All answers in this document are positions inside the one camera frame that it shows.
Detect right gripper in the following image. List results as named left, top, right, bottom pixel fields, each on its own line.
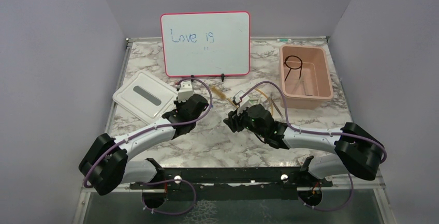
left=223, top=103, right=266, bottom=138

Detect black metal ring support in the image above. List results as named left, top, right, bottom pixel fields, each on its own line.
left=283, top=55, right=303, bottom=82

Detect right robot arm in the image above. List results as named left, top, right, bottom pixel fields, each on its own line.
left=223, top=104, right=387, bottom=186

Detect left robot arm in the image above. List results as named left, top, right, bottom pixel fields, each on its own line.
left=79, top=94, right=211, bottom=196

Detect yellow rubber tubing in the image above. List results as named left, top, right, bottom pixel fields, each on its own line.
left=255, top=88, right=274, bottom=114

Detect metal tweezers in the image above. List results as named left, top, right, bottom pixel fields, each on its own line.
left=269, top=93, right=284, bottom=118

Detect white plastic bin lid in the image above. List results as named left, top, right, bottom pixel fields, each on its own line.
left=112, top=71, right=177, bottom=124

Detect pink-framed whiteboard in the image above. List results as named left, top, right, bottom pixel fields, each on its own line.
left=160, top=11, right=251, bottom=78

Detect pink plastic bin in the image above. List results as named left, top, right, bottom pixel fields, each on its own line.
left=279, top=44, right=333, bottom=110

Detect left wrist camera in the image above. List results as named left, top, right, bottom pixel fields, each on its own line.
left=176, top=81, right=194, bottom=102

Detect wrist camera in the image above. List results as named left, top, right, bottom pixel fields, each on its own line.
left=176, top=81, right=194, bottom=102
left=232, top=91, right=253, bottom=115

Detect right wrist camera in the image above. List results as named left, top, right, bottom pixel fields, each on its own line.
left=232, top=91, right=253, bottom=115

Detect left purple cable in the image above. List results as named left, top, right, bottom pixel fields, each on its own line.
left=83, top=77, right=214, bottom=189

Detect purple cable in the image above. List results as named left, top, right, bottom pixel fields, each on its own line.
left=240, top=81, right=388, bottom=213
left=83, top=77, right=214, bottom=189

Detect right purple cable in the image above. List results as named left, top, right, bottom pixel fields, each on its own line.
left=240, top=81, right=388, bottom=213

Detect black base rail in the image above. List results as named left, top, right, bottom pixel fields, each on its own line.
left=129, top=167, right=332, bottom=201

